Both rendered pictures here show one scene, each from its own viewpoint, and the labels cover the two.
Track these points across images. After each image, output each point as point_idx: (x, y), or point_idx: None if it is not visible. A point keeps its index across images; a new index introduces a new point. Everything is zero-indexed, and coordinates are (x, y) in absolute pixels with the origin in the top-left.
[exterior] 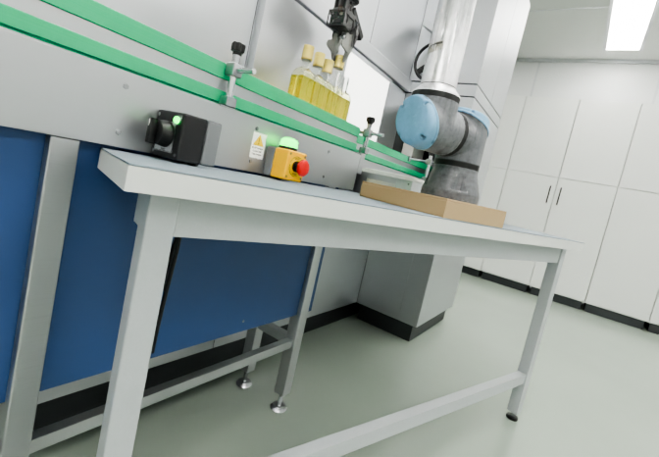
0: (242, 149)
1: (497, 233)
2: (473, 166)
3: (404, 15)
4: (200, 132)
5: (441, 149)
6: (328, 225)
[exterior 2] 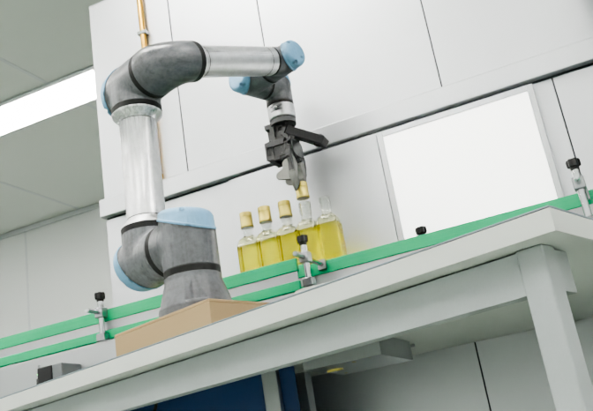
0: None
1: (200, 336)
2: (166, 272)
3: None
4: (48, 375)
5: (147, 278)
6: (55, 408)
